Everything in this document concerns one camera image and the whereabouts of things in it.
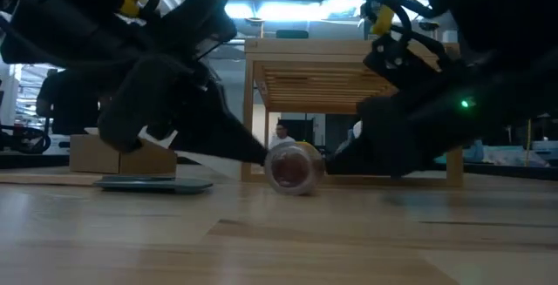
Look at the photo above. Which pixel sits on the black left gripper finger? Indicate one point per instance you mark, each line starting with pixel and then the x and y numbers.
pixel 209 132
pixel 139 102

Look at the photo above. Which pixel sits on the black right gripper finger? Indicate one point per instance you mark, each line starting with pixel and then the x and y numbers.
pixel 344 163
pixel 401 141

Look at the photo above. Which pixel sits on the small glass jar cork lid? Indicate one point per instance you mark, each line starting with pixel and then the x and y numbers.
pixel 294 169

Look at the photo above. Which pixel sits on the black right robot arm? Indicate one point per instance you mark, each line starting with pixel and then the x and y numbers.
pixel 514 36

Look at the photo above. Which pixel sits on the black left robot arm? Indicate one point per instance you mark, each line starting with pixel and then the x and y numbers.
pixel 26 45

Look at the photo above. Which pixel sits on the wooden slatted shelf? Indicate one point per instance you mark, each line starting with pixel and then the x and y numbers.
pixel 314 49

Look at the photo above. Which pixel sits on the yellow lemon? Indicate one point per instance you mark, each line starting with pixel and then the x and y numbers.
pixel 315 146

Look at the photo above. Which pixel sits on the person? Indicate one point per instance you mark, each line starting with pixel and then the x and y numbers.
pixel 281 137

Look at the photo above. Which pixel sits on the brown cardboard box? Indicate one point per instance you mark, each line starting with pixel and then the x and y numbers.
pixel 100 158

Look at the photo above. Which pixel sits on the grey rounded square pad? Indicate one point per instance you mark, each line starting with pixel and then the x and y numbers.
pixel 152 185

